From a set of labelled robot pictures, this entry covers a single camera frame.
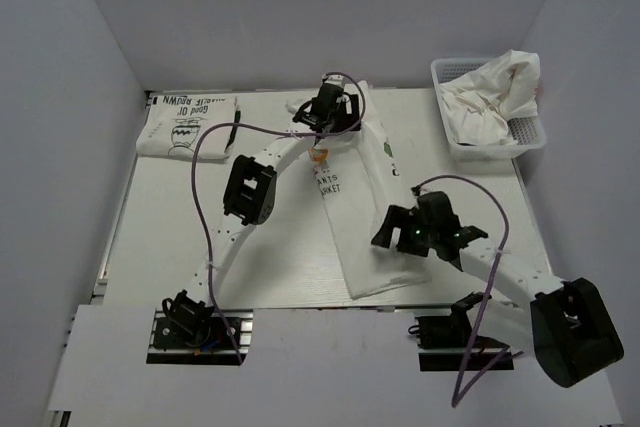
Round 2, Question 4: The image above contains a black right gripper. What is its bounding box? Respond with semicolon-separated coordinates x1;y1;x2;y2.
372;205;438;258

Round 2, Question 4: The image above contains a white cartoon print t-shirt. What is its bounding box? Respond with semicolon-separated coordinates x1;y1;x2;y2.
301;80;431;299

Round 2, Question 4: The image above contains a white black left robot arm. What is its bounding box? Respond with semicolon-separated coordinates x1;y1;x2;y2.
162;72;366;350

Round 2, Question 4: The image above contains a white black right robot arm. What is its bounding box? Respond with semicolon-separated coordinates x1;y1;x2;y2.
371;191;624;388

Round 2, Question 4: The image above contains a crumpled white t-shirt in basket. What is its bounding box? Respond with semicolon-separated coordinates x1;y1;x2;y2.
439;50;540;147

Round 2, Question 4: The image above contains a white perforated plastic basket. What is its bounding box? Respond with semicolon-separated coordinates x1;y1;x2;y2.
431;50;546;161

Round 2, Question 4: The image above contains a folded white Charlie Brown t-shirt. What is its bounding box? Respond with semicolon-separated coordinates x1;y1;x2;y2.
136;94;241;161

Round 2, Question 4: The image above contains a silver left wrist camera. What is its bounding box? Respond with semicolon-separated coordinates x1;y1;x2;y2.
322;74;345;89

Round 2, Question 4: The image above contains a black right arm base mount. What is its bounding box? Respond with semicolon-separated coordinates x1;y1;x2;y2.
407;315;506;372

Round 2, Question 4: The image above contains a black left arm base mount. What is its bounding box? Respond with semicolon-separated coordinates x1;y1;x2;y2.
146;291;253;366

